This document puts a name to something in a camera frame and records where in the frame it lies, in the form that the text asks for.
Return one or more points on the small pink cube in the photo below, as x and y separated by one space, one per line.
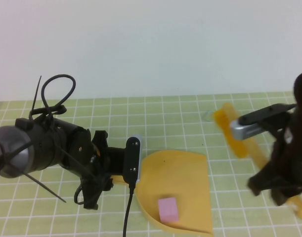
168 208

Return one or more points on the yellow plastic dustpan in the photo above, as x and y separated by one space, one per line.
180 177

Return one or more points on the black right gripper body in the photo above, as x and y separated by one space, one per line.
294 158

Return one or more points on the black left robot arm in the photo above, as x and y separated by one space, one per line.
49 148

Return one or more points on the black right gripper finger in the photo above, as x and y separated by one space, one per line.
260 182
283 196

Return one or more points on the small clear tape piece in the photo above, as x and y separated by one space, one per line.
206 115

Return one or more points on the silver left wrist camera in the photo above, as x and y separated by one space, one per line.
140 158

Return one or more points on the thin black zip tie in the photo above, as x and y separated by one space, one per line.
36 95
49 191

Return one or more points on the yellow hand brush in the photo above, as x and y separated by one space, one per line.
236 145

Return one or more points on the green checked table cover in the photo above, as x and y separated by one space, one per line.
165 118

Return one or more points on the black left camera bracket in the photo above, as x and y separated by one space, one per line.
131 158

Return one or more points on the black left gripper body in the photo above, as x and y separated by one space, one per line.
84 158

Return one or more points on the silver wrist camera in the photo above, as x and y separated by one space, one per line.
244 132
140 158

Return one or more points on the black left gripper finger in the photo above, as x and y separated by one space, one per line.
95 192
100 140

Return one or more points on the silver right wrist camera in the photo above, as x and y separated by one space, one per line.
244 132

